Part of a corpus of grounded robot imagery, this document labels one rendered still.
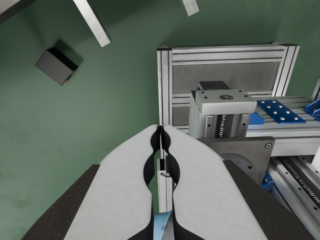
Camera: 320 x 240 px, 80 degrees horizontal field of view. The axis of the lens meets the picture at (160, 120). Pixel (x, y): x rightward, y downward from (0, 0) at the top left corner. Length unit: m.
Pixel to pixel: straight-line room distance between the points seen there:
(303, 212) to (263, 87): 0.97
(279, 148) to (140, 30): 1.10
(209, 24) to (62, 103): 1.25
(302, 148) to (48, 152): 1.90
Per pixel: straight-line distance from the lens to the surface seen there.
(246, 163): 0.53
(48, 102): 1.78
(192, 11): 0.57
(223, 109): 0.51
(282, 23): 1.65
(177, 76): 1.27
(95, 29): 0.61
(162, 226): 0.42
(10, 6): 0.86
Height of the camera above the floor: 1.42
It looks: 61 degrees down
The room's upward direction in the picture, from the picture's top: 178 degrees clockwise
